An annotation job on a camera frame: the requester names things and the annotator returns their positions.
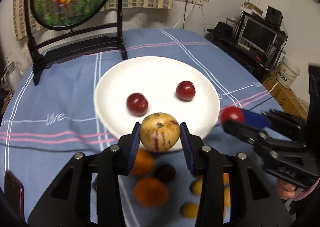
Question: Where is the orange mandarin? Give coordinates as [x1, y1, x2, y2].
[133, 177, 169, 208]
[130, 149, 154, 177]
[223, 173, 231, 207]

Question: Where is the red plum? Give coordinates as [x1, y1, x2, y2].
[126, 93, 149, 116]
[176, 81, 196, 102]
[220, 106, 245, 124]

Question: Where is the small yellow fruit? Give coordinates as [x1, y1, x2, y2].
[180, 202, 199, 219]

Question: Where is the striped yellow pepino melon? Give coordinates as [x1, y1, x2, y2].
[140, 113, 181, 153]

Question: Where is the right hand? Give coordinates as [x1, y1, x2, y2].
[275, 179, 296, 200]

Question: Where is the cardboard box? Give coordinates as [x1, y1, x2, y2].
[263, 73, 308, 119]

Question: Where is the small yellow-green fruit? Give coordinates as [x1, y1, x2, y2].
[190, 178, 203, 196]

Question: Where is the dark purple plum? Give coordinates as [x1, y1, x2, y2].
[152, 164, 176, 184]

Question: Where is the white plastic bucket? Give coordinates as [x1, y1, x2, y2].
[276, 58, 300, 89]

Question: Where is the blue plaid tablecloth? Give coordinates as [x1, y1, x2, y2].
[1, 29, 281, 226]

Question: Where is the white round plate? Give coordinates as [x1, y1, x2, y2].
[94, 56, 220, 139]

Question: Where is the dark smartphone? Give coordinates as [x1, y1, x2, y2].
[4, 170, 24, 220]

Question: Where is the black speaker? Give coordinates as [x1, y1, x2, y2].
[265, 6, 283, 29]

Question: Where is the round embroidery screen stand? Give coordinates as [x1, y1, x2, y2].
[23, 0, 128, 85]

